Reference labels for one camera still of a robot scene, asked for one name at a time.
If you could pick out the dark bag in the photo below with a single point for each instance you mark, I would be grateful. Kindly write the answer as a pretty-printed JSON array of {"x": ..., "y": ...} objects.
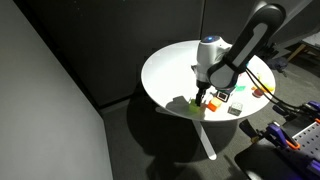
[{"x": 276, "y": 63}]

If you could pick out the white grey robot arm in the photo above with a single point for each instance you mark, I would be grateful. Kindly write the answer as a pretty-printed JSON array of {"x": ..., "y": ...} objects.
[{"x": 240, "y": 46}]

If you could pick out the purple clamp with orange tip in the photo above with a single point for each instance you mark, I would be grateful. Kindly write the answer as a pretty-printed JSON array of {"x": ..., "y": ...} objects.
[{"x": 283, "y": 135}]

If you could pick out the teal green building block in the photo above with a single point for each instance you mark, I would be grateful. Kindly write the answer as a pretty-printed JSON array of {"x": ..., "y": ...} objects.
[{"x": 240, "y": 88}]

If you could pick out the dark red plum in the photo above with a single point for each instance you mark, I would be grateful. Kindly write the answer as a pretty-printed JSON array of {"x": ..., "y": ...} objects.
[{"x": 257, "y": 92}]

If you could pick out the wooden bench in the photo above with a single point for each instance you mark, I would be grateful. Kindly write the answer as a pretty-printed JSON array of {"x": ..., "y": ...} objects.
[{"x": 305, "y": 46}]

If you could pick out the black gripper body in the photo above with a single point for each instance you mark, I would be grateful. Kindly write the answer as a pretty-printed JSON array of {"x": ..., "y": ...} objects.
[{"x": 202, "y": 84}]

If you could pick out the grey building block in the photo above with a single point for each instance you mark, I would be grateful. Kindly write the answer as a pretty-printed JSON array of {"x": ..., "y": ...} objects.
[{"x": 235, "y": 109}]

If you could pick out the white table leg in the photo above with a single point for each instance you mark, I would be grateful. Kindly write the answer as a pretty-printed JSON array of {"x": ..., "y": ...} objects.
[{"x": 204, "y": 138}]

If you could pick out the light green building block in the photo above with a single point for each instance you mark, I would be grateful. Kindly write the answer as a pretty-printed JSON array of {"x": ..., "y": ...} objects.
[{"x": 193, "y": 106}]

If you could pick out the black fabric cube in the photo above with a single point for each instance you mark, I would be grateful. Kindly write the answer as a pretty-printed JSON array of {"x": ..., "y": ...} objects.
[{"x": 224, "y": 96}]

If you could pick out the perforated metal plate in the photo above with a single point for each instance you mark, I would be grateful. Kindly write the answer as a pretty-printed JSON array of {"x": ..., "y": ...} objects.
[{"x": 308, "y": 133}]

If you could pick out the black spring clamp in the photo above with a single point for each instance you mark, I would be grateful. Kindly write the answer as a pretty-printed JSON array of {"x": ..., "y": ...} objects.
[{"x": 286, "y": 111}]

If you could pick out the orange building block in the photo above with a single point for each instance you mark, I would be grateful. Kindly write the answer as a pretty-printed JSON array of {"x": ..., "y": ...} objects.
[{"x": 214, "y": 104}]

